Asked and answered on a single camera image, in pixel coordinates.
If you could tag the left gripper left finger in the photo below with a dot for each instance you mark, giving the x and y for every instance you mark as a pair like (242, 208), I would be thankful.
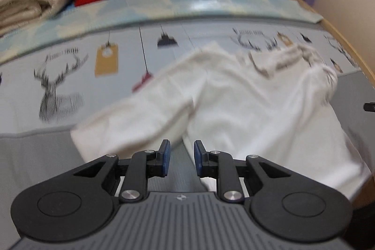
(141, 167)

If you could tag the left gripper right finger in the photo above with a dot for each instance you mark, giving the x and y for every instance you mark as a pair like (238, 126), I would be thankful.
(221, 167)

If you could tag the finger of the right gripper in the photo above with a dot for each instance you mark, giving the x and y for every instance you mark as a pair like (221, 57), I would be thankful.
(369, 107)

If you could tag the white t-shirt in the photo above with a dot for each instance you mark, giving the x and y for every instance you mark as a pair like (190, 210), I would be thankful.
(274, 104)

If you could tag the deer print bed sheet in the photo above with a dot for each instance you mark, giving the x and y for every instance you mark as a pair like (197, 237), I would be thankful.
(66, 83)

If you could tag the light blue patterned mat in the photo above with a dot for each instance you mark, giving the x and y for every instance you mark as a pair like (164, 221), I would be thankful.
(109, 14)

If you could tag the wooden bed frame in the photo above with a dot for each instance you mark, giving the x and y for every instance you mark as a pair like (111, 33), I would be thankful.
(344, 43)

